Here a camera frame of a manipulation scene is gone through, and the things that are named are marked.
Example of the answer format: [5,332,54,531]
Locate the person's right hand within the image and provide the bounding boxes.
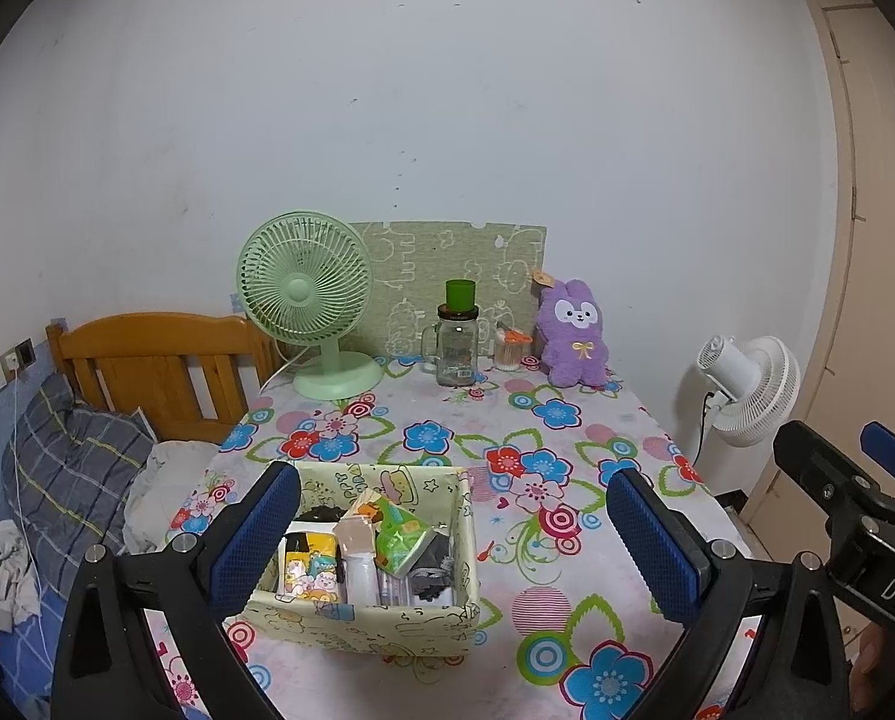
[848,626,890,713]

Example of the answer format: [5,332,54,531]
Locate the purple plush bunny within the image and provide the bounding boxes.
[531,268,610,390]

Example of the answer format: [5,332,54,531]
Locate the beige door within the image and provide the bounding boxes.
[740,0,895,541]

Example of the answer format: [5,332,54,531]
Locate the yellow printed fabric storage box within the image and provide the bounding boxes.
[222,463,483,662]

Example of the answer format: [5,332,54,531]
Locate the dark grey cloth bundle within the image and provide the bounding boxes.
[408,536,457,605]

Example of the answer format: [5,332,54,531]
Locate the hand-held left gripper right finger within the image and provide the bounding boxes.
[604,467,851,720]

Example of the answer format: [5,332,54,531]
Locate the white standing fan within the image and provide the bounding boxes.
[691,335,803,466]

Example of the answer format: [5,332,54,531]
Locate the glass jar mug green lid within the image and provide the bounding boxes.
[421,279,485,389]

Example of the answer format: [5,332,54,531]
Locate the pink wet wipes pack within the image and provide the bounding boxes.
[340,517,379,563]

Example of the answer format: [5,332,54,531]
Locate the blue bedsheet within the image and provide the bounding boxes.
[0,600,67,720]

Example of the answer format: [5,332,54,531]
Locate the cartoon printed tissue pack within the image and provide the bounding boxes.
[282,532,343,605]

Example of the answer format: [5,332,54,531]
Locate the grey plaid pillow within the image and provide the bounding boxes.
[1,375,156,601]

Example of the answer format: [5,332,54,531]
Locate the white quilt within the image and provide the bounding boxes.
[123,441,224,553]

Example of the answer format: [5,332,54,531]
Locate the green orange tissue pack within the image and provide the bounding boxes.
[353,495,430,575]

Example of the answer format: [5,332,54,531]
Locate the green printed board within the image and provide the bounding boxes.
[349,221,549,361]

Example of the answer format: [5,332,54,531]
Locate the black fan power cable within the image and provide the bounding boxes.
[701,388,720,460]

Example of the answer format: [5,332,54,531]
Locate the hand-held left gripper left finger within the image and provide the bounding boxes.
[51,461,303,720]

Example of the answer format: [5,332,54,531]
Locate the wooden bed headboard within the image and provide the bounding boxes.
[46,313,288,445]

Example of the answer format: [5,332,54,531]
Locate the small clear jar orange lid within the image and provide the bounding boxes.
[493,321,533,371]

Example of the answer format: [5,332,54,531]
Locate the green desk fan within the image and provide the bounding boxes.
[237,211,385,401]

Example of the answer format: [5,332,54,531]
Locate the white fan power cord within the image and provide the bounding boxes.
[262,343,303,392]

